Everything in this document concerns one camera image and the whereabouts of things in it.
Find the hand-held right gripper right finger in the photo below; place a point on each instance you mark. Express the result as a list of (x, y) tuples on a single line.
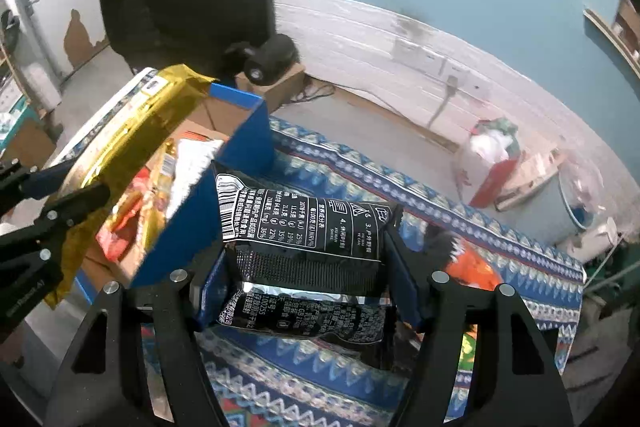
[(402, 277)]

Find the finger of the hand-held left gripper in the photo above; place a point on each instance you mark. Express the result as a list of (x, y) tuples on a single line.
[(75, 204), (45, 182)]

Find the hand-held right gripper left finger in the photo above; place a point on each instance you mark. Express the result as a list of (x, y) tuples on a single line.
[(212, 287)]

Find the red-orange snack packet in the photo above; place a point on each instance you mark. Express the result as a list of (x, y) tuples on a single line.
[(130, 227)]

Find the long gold snack packet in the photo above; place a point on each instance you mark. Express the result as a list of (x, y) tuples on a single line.
[(135, 132)]

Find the black white-print snack packet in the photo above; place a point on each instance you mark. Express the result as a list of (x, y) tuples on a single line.
[(310, 222)]

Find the silver white snack packet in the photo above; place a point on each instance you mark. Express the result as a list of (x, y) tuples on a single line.
[(195, 172)]

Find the blue cardboard box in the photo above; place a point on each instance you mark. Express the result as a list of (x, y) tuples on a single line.
[(240, 142)]

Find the large orange black snack packet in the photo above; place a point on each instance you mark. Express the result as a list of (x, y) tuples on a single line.
[(475, 267)]

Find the blue patterned blanket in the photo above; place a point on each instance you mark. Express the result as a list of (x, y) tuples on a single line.
[(350, 169)]

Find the red white bag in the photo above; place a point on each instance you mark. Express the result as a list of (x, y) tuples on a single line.
[(490, 167)]

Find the wooden pieces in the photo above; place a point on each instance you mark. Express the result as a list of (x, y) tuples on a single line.
[(535, 174)]

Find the light blue trash bin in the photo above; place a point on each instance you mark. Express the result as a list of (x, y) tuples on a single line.
[(560, 212)]

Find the white kettle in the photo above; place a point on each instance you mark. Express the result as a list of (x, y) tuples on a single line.
[(597, 239)]

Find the small brown cardboard box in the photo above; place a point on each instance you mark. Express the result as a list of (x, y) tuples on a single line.
[(285, 87)]

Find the white wall socket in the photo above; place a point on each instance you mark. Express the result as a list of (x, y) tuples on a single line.
[(476, 82), (429, 58), (462, 72), (406, 49)]

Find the black camera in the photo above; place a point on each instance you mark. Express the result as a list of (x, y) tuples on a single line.
[(270, 57)]

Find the wall shelf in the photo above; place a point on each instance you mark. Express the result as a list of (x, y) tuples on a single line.
[(615, 37)]

